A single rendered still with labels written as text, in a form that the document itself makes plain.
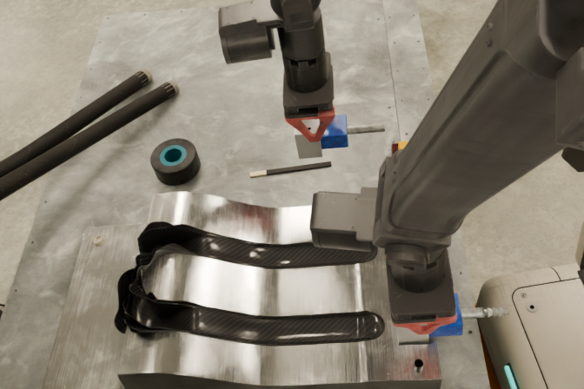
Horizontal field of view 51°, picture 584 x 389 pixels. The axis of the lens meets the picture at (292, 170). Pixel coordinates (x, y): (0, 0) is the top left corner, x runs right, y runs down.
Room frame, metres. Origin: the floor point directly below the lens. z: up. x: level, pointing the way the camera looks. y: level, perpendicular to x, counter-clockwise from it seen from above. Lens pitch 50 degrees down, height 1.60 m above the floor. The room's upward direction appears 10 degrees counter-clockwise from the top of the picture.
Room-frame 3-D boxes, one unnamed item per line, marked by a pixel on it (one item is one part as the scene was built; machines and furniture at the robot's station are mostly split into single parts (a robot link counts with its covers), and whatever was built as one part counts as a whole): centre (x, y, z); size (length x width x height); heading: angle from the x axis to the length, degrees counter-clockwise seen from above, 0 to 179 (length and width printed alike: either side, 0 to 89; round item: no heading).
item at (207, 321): (0.39, 0.09, 0.92); 0.35 x 0.16 x 0.09; 81
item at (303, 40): (0.61, -0.04, 1.12); 0.07 x 0.06 x 0.07; 86
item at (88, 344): (0.40, 0.10, 0.87); 0.50 x 0.26 x 0.14; 81
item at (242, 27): (0.61, 0.00, 1.15); 0.11 x 0.09 x 0.12; 86
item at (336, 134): (0.61, -0.08, 0.93); 0.13 x 0.05 x 0.05; 81
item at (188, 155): (0.71, 0.20, 0.82); 0.08 x 0.08 x 0.04
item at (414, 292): (0.31, -0.11, 1.03); 0.10 x 0.07 x 0.07; 171
